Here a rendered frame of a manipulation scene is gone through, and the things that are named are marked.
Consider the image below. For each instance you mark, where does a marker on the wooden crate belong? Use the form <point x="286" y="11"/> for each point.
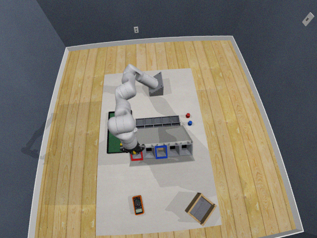
<point x="200" y="208"/>

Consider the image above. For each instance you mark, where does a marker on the orange digital multimeter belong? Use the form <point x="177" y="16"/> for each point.
<point x="138" y="206"/>

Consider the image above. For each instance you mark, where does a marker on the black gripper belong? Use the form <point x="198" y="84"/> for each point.
<point x="136" y="149"/>

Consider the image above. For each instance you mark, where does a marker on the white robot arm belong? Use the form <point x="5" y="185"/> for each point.
<point x="122" y="125"/>

